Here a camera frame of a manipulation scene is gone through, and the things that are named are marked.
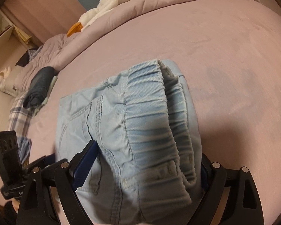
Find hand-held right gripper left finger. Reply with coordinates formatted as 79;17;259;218
16;140;101;225

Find dark cloth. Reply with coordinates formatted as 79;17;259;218
16;50;31;66

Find white fluffy object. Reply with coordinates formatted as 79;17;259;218
0;67;14;104

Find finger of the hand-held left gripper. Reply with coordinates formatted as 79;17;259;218
26;155;57;173

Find checked shirt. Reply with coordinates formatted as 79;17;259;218
28;46;44;60

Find light blue denim pants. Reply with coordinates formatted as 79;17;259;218
55;59;208;225

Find dark blue folded garment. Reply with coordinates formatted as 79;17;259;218
23;66;55;108

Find pink curtain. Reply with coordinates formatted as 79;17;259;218
5;0;87;45

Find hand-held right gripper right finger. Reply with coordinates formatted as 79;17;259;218
190;153;265;225

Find bed with pink sheet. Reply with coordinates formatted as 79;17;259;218
0;0;281;225

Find white goose plush toy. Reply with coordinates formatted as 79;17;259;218
67;0;195;37

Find blue striped cloth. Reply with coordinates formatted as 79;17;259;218
16;137;33;167

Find plaid pillow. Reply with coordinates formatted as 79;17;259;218
9;91;38;136

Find cardboard box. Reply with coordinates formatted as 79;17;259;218
0;9;32;45

